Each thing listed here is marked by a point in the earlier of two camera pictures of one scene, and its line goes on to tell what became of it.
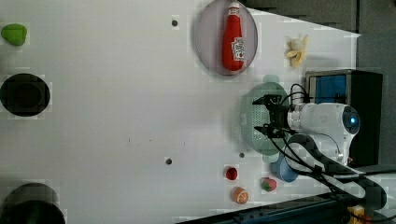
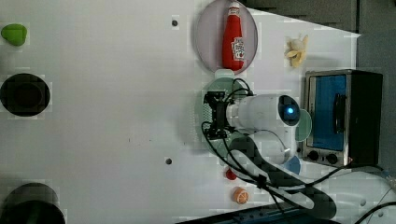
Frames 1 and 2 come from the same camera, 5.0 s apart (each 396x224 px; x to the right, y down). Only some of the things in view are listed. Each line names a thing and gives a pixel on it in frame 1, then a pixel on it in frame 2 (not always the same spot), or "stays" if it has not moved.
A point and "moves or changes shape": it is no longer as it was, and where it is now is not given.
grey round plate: (210, 33) stays
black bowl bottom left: (32, 203) stays
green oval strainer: (254, 115) moves or changes shape
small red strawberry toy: (232, 174) stays
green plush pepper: (14, 34) stays
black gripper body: (278, 114) to (219, 128)
